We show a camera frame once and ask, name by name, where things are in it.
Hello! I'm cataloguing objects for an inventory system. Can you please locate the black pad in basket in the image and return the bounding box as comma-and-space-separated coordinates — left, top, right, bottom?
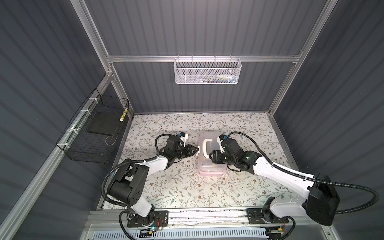
87, 112, 122, 136

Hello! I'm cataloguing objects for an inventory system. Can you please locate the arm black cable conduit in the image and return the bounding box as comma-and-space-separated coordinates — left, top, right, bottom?
227, 131, 380, 214
101, 133, 175, 240

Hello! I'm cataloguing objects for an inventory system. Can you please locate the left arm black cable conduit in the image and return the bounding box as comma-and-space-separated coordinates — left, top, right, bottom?
101, 133, 175, 240

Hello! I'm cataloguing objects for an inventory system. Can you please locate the white wire mesh basket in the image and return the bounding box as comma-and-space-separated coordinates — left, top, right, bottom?
173, 58, 242, 85

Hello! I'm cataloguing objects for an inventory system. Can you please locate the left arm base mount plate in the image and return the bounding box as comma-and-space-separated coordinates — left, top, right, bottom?
127, 210, 169, 228

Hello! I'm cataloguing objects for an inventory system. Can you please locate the black wire basket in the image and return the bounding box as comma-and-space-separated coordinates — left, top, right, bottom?
57, 90, 130, 164

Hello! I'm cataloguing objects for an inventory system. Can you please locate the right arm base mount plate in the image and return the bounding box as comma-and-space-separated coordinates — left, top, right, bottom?
246, 208, 289, 225

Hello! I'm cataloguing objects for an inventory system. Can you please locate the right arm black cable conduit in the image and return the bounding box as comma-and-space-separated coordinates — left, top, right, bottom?
227, 131, 380, 214

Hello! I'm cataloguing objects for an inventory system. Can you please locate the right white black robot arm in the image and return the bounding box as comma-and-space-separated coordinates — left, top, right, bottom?
203, 138, 340, 226

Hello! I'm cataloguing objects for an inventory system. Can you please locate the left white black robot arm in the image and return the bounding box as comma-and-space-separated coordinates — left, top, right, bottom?
101, 133, 199, 219

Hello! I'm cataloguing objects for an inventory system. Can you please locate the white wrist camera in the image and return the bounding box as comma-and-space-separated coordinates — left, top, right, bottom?
177, 132, 189, 146
219, 134, 232, 152

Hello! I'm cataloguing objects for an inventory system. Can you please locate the pink plastic tool box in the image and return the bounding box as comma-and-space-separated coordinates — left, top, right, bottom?
196, 129, 227, 177

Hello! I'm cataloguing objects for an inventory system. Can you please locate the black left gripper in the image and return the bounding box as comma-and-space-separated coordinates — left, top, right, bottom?
173, 144, 199, 160

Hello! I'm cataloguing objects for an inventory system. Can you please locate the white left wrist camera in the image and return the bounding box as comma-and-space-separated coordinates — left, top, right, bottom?
177, 132, 189, 146

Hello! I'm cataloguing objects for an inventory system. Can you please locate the yellow tube in basket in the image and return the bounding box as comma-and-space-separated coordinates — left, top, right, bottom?
120, 108, 128, 122

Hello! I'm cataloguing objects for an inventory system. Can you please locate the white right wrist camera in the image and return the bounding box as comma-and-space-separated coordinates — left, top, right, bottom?
219, 134, 232, 152

